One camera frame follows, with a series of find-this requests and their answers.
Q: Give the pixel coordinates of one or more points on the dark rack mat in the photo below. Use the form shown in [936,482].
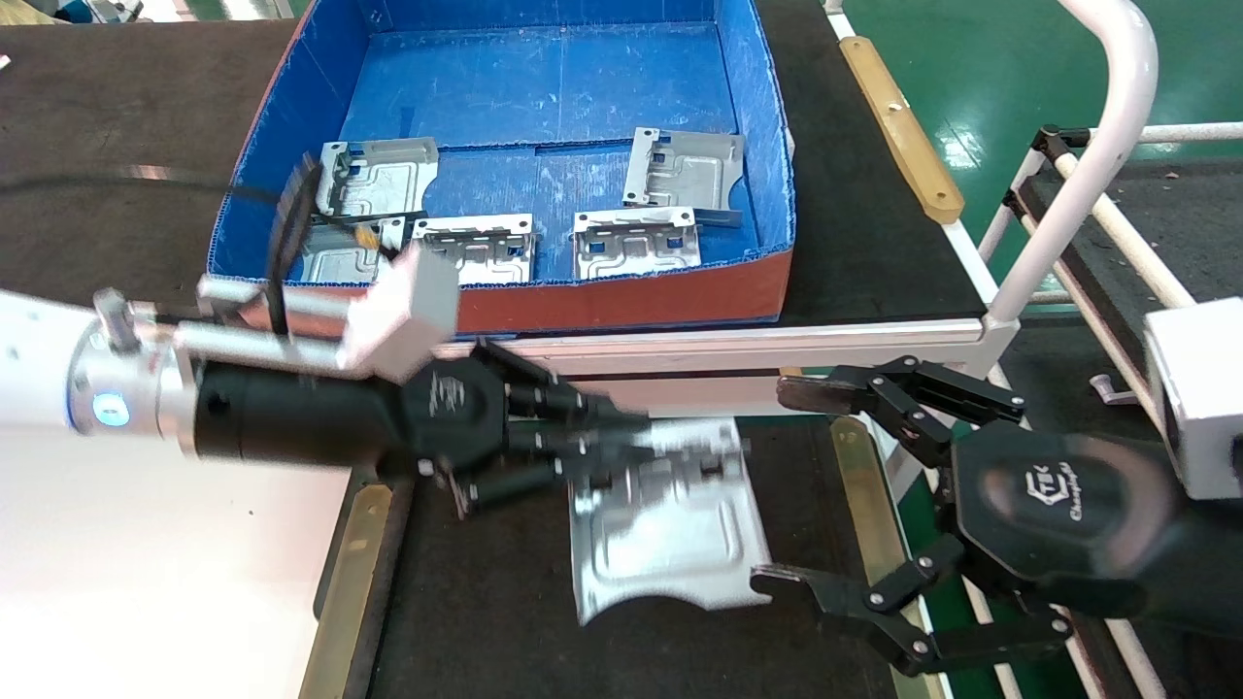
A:
[1194,223]

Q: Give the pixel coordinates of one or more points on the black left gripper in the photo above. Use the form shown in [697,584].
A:
[320,417]

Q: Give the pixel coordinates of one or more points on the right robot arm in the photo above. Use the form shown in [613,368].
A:
[1214,573]

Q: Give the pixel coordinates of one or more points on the curved white tube frame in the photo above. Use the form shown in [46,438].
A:
[1117,97]

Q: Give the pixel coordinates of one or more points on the white table edge rail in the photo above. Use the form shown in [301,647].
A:
[728,345]

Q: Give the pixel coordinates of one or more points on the thin white rack tube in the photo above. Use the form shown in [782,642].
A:
[1010,209]

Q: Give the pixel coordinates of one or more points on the black tube clamp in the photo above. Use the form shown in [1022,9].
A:
[1054,141]

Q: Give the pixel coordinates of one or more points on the horizontal white rack tube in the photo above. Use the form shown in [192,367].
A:
[1185,133]

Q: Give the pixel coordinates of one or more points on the large black table mat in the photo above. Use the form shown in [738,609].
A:
[97,97]

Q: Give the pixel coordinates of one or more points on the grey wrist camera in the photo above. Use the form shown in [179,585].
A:
[408,311]
[1204,398]

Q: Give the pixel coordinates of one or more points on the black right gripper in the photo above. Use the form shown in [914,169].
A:
[1058,505]

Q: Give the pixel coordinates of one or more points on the long yellow wooden strip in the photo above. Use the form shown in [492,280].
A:
[898,126]

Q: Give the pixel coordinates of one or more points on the small metal hook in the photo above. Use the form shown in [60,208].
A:
[1112,391]

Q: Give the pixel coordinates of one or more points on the small black work mat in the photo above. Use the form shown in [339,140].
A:
[486,602]

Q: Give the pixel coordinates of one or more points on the brass guide strip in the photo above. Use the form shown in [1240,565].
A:
[350,582]
[859,485]

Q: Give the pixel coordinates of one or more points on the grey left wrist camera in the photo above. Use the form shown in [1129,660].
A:
[408,311]

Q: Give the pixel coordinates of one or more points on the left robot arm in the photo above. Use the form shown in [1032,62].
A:
[39,369]

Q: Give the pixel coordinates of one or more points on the cream diagonal rack tube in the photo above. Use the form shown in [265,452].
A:
[1126,233]

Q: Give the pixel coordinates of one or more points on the blue corrugated plastic box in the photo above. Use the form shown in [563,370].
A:
[544,78]

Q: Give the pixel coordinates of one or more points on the silver stamped metal bracket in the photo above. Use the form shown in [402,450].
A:
[486,250]
[340,260]
[670,524]
[631,250]
[689,170]
[388,180]

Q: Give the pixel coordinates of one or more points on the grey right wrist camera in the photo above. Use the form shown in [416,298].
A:
[1204,398]

